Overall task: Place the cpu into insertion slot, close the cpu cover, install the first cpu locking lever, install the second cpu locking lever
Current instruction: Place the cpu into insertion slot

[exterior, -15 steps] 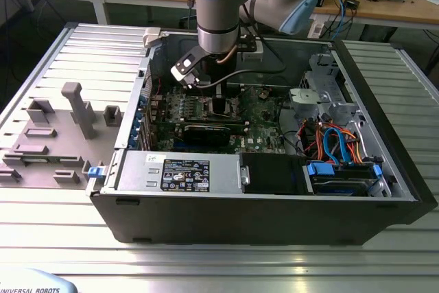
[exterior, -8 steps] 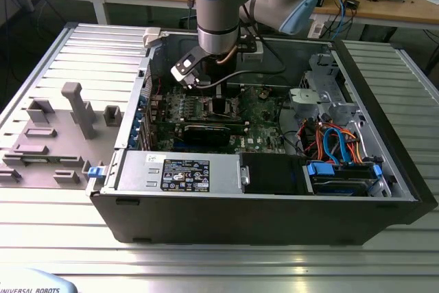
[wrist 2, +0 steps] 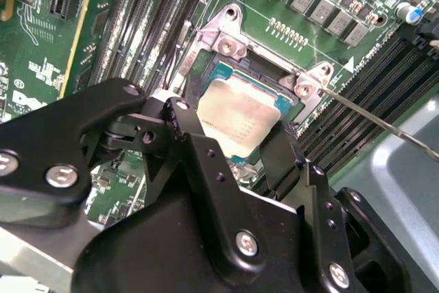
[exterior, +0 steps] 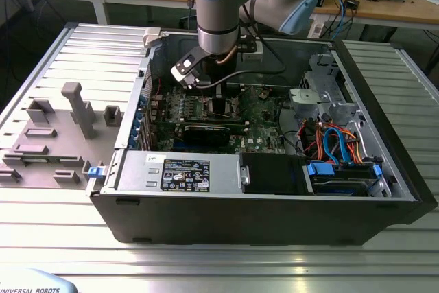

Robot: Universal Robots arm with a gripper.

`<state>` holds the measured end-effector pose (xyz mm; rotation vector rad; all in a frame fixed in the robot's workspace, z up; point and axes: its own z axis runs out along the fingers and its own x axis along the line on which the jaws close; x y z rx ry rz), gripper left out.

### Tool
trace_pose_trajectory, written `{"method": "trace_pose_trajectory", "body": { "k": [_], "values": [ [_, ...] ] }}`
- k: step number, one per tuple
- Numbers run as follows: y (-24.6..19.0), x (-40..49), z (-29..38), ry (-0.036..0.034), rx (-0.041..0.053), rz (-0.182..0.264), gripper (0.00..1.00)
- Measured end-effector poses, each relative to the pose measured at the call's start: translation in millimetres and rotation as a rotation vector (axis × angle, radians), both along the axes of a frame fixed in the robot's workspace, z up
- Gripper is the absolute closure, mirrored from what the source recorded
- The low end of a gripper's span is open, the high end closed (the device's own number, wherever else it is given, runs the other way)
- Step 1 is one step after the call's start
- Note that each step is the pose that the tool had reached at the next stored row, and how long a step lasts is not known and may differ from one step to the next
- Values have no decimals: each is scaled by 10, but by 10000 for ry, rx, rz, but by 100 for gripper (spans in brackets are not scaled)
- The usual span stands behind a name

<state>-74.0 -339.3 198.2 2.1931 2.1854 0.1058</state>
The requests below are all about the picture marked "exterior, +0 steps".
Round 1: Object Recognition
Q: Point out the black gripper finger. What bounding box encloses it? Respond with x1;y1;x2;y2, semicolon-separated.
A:
212;82;226;115

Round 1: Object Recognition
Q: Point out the green motherboard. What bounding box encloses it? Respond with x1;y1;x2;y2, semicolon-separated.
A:
147;82;287;155

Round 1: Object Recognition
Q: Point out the black graphics card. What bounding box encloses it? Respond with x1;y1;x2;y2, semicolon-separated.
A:
183;123;231;146

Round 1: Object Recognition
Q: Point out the blue hanging cable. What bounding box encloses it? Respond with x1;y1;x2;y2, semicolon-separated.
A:
334;0;354;38

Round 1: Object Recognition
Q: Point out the white labelled box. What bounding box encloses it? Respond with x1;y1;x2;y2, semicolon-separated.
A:
307;14;327;38

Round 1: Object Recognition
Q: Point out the orange wire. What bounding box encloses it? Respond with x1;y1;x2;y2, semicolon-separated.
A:
314;121;339;164
341;130;364;164

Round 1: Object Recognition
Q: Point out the grey parts rack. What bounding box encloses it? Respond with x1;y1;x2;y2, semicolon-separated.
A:
0;82;125;189

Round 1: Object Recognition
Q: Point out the grey power supply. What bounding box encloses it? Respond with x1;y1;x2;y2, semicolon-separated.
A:
116;150;241;194

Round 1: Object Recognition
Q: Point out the black PC case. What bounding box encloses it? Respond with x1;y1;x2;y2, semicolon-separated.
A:
85;27;439;246

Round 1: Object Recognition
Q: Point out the blue case latch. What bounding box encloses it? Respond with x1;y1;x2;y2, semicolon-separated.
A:
87;166;106;180

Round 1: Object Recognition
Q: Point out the red wire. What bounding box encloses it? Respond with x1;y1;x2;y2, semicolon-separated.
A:
297;118;315;152

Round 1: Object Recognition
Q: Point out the brown gripper cable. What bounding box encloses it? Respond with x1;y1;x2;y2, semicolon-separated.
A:
215;45;237;66

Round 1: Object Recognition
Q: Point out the thick black cable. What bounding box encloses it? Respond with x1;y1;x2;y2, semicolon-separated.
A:
276;95;302;156

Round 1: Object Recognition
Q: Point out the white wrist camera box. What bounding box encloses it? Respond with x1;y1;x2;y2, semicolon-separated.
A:
239;34;265;64
170;45;206;91

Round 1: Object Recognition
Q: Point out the beige case latch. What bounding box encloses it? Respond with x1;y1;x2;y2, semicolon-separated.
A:
142;27;162;48

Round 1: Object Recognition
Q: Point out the hard disk in blue carrier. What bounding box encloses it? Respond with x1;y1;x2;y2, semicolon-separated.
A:
307;161;383;198

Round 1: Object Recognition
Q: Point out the pale blue teach pendant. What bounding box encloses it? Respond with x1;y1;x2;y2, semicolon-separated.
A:
0;267;80;293

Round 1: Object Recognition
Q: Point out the green RAM stick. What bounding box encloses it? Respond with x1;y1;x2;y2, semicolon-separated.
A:
19;156;83;164

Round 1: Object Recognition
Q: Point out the blue wire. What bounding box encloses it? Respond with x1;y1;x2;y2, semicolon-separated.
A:
322;127;355;165

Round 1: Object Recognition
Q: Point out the silver drive cage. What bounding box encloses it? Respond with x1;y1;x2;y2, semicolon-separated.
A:
287;52;370;126

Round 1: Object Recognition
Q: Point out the black camera cable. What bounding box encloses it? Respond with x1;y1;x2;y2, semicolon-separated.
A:
195;28;287;89

